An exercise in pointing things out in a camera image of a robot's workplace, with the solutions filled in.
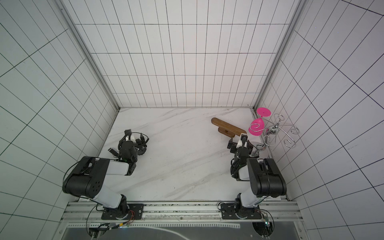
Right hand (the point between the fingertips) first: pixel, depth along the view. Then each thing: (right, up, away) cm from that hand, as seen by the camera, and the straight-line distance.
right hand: (242, 137), depth 91 cm
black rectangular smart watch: (-82, -10, +2) cm, 83 cm away
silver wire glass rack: (+10, +6, -18) cm, 21 cm away
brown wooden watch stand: (-7, +5, +8) cm, 12 cm away
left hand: (-69, 0, +3) cm, 69 cm away
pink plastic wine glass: (+2, +8, -16) cm, 18 cm away
